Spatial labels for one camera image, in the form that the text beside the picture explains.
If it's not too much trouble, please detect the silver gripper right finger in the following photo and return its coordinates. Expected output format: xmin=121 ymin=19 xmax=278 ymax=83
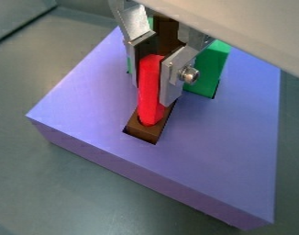
xmin=159 ymin=28 xmax=215 ymax=106

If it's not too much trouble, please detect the purple base board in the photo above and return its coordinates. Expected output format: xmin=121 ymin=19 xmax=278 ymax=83
xmin=27 ymin=30 xmax=279 ymax=230

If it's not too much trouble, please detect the red stepped peg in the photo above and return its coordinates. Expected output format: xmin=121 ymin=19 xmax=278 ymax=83
xmin=138 ymin=54 xmax=166 ymax=126

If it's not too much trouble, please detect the green block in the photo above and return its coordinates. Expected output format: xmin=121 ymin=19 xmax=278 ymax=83
xmin=129 ymin=16 xmax=231 ymax=98

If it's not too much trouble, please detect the brown L-shaped block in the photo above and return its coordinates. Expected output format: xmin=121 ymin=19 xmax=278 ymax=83
xmin=126 ymin=16 xmax=187 ymax=145

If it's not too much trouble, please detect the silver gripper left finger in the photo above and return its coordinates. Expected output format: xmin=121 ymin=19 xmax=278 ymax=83
xmin=109 ymin=0 xmax=155 ymax=85

